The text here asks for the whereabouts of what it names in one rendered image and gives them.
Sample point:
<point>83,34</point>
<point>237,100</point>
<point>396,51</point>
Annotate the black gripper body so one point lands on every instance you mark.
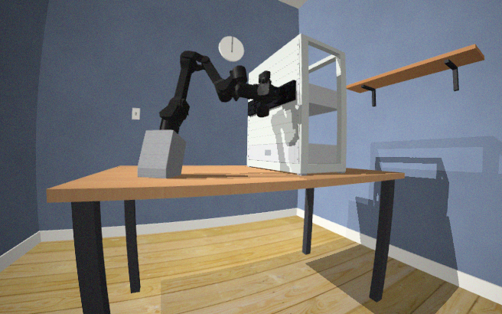
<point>263,110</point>

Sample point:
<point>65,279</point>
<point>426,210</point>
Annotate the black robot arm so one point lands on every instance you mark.
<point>177,109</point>

